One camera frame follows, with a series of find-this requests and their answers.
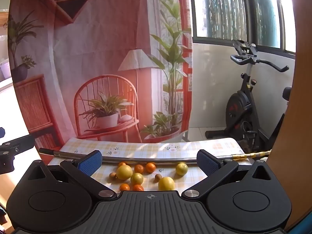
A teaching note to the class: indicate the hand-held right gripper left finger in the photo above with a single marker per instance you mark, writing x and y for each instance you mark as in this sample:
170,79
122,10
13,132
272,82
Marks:
90,163

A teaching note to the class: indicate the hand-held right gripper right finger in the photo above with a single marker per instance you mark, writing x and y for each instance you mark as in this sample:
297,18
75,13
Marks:
207,163

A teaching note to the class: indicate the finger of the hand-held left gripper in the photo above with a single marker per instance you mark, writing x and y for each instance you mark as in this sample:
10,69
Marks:
18,145

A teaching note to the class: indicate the small orange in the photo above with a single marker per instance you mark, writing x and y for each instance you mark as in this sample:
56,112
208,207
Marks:
124,187
150,167
121,164
138,188
139,168

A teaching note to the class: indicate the brown longan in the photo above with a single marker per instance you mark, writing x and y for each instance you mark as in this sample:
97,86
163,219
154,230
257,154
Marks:
112,176
158,177

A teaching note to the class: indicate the yellow-green citrus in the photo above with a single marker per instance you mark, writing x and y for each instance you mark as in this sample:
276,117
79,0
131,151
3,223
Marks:
136,178
181,169

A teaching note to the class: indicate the yellow lemon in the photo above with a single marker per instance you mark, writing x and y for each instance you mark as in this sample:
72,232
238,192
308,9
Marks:
124,172
166,183

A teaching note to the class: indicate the long metal pole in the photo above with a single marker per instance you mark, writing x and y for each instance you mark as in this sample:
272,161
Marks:
151,160

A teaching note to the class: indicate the checkered floral tablecloth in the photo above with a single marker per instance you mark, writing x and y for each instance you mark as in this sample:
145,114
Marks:
151,148

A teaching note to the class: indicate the black exercise bike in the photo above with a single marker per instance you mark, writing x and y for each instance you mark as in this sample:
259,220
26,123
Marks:
240,112

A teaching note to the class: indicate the brown wooden board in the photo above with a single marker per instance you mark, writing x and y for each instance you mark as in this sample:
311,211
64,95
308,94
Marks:
298,102

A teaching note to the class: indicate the printed backdrop cloth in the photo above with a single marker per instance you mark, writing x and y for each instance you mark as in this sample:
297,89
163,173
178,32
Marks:
109,53

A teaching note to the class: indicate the window with dark frame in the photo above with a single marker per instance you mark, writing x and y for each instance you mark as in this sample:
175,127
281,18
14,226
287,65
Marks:
231,9

